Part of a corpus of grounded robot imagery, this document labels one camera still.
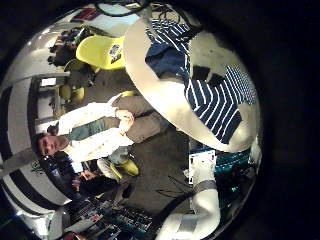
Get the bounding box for navy white striped cloth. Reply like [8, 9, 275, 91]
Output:
[144, 18, 258, 145]

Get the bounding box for person in dark clothing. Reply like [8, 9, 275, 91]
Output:
[43, 151, 134, 201]

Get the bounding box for yellow seat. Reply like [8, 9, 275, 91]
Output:
[108, 158, 140, 181]

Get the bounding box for seated person white jacket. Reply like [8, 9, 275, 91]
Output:
[31, 94, 171, 168]

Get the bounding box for teal lit equipment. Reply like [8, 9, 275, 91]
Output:
[214, 149, 251, 174]

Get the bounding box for small yellow stool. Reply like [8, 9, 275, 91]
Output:
[59, 84, 73, 101]
[71, 87, 86, 104]

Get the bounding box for large yellow shell chair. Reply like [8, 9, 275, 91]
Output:
[75, 34, 127, 72]

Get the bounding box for black keyboard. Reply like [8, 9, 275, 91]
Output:
[113, 206, 154, 234]

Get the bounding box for distant person dark clothes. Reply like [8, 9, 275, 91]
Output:
[48, 43, 79, 68]

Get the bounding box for white mounting bracket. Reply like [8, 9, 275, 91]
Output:
[187, 149, 218, 185]

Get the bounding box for hanging black cable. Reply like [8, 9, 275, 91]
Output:
[94, 0, 151, 18]

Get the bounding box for red wall picture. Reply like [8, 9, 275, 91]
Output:
[71, 8, 101, 23]

